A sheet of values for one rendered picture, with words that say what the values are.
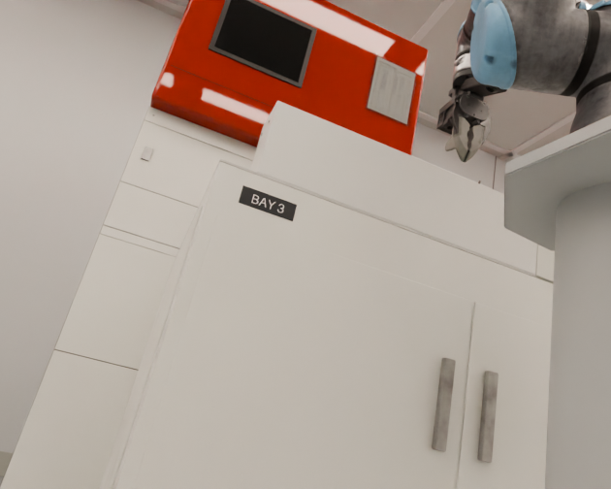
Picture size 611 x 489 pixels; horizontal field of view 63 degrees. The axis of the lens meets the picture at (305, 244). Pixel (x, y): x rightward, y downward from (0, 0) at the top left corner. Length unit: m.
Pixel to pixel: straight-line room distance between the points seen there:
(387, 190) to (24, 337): 2.28
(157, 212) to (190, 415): 0.80
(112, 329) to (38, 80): 2.21
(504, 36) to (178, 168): 0.96
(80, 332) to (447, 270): 0.87
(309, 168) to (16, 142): 2.48
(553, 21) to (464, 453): 0.64
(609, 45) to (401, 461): 0.64
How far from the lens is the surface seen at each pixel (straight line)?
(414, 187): 0.91
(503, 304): 0.96
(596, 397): 0.60
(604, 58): 0.81
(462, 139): 1.07
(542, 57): 0.79
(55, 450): 1.34
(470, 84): 1.13
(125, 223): 1.40
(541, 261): 1.04
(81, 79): 3.33
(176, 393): 0.71
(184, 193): 1.44
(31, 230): 2.97
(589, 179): 0.68
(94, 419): 1.33
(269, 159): 0.81
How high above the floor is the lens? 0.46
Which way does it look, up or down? 20 degrees up
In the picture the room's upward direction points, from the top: 13 degrees clockwise
